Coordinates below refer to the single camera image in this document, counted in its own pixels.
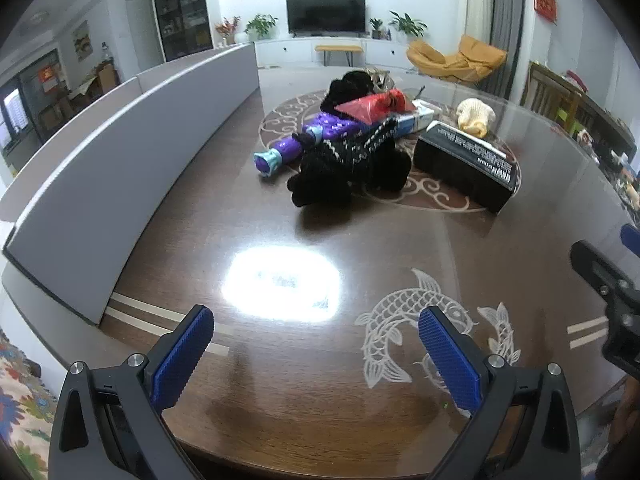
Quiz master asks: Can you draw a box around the beige hair claw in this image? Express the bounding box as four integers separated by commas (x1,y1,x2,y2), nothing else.
366,66,397,95

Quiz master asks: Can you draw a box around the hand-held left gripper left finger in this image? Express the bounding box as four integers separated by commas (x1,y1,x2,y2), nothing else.
47,305,216,480

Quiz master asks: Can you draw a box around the black fuzzy item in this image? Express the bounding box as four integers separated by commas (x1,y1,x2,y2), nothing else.
320,70,383,115

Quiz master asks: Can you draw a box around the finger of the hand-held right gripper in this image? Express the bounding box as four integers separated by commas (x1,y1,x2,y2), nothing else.
620,223,640,257
570,239,640,377

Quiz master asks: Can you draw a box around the white television cabinet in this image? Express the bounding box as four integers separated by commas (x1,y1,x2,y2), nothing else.
253,36,417,69

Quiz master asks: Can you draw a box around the black television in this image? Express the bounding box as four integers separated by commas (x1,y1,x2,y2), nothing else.
285,0,367,39

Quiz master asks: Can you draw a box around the red packet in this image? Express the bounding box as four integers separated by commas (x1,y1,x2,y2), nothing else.
336,88,419,125

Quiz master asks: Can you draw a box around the broad potted plant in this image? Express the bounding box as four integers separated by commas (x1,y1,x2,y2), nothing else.
388,10,429,42

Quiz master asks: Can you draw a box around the black glass display cabinet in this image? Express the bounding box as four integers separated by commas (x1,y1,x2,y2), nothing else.
149,0,214,64

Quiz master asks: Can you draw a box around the white curtain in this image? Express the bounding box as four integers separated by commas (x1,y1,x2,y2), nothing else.
458,0,497,56

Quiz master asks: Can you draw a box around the framed wall picture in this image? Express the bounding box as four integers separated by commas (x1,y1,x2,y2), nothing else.
72,20,95,62

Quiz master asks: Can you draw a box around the cluttered side table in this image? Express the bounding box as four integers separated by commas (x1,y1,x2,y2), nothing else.
565,71,640,223

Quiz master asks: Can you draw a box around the red flower bouquet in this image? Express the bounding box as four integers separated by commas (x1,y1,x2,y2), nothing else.
214,16,242,47

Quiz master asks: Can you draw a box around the dining table with chairs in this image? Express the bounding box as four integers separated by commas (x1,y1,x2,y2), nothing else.
64,59,122,107

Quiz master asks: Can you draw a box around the black knitted glove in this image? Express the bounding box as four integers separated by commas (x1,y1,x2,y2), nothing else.
286,119,414,209

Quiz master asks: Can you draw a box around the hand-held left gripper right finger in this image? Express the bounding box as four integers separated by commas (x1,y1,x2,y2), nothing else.
417,305,582,480

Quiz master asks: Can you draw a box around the white door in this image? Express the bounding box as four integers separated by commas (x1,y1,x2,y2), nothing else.
124,0,162,80

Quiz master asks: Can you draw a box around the wooden bench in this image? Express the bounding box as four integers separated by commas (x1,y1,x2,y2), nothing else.
314,43,364,68

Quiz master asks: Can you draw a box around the cream knitted glove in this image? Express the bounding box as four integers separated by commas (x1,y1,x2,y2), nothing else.
455,98,496,139

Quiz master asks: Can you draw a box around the purple toy gun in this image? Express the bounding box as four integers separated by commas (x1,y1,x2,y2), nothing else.
252,111,372,179

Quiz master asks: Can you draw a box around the wooden chair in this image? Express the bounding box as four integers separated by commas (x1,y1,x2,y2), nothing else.
522,59,587,127

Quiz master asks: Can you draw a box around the blue and white box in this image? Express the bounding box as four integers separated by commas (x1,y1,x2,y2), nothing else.
387,101,439,138

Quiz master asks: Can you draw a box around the grey curtain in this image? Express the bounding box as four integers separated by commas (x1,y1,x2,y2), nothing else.
492,0,526,63

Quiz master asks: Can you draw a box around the floral cushion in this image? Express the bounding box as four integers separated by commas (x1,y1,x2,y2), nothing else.
0,329,62,480

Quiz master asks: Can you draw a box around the yellow lounge chair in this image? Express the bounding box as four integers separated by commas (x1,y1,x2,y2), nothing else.
405,34,509,84

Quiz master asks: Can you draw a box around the red wall hanging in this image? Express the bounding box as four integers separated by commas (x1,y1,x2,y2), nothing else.
533,0,559,25

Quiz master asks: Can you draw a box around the leafy potted plant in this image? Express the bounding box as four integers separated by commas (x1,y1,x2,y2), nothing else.
244,13,279,41

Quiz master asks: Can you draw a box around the black box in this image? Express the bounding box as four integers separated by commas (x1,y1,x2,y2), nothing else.
413,120,522,216

